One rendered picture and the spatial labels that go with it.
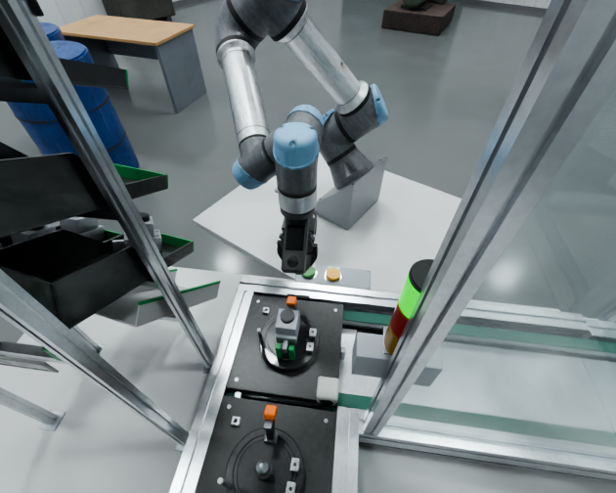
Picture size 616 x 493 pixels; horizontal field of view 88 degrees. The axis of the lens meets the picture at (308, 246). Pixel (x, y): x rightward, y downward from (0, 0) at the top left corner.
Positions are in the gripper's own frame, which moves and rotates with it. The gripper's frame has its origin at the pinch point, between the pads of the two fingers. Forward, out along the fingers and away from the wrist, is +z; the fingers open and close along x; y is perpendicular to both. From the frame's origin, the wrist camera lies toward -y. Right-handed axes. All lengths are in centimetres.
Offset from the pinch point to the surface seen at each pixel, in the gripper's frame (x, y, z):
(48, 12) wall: 513, 545, 74
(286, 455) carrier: -3.3, -35.8, 7.4
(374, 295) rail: -19.8, 3.1, 10.4
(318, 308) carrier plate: -5.4, -3.3, 9.4
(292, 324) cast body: -1.2, -14.6, -2.1
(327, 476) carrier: -10.9, -37.8, 9.4
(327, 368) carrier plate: -9.1, -18.2, 9.4
